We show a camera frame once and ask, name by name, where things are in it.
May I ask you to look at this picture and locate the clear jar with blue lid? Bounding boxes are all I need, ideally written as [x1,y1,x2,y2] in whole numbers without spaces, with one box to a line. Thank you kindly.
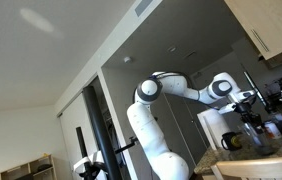
[270,110,282,125]

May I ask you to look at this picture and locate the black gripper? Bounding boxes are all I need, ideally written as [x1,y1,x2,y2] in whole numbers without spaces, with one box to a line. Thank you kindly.
[236,101,263,133]

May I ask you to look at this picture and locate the thin black stand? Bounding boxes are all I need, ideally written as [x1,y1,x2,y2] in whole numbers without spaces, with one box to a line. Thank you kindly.
[75,126,94,180]

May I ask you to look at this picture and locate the black mug with yellow logo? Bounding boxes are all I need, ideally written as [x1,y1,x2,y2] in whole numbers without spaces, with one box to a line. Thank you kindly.
[220,131,244,152]

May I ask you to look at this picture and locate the orange pill bottle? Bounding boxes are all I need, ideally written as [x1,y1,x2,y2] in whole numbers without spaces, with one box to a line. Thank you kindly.
[263,121,282,141]

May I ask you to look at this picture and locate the wooden shelf unit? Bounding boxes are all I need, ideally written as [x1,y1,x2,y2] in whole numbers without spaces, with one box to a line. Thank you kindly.
[0,153,59,180]

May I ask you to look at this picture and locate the thick black pole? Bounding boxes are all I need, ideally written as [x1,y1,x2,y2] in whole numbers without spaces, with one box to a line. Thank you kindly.
[82,84,123,180]

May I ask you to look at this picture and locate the light wooden slat chair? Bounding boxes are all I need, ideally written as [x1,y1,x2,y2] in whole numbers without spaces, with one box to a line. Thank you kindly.
[210,154,282,180]

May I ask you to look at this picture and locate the light wood wall cabinet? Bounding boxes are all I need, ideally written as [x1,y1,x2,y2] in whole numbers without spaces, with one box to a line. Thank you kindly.
[224,0,282,61]

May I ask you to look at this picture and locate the clear plastic blender cup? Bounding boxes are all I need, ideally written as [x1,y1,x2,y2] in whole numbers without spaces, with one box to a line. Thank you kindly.
[242,121,273,157]

